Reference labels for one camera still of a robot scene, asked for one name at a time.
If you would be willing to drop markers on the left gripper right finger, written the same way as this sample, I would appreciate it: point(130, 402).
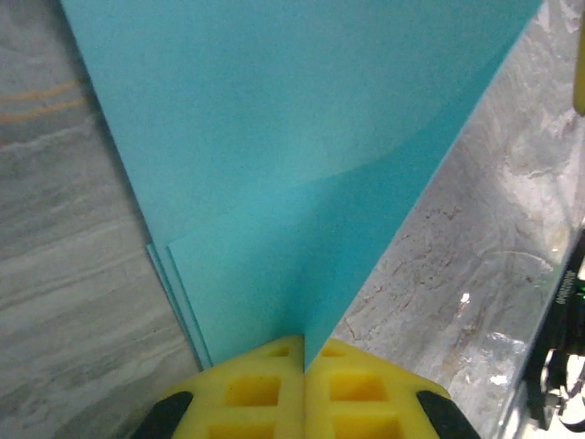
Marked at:
point(365, 398)

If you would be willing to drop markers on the light blue paper sheet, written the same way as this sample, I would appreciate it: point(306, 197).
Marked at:
point(283, 160)

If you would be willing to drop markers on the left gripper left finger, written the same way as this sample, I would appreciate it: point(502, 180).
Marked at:
point(256, 393)

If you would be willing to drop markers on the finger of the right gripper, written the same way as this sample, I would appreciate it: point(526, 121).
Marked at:
point(580, 73)

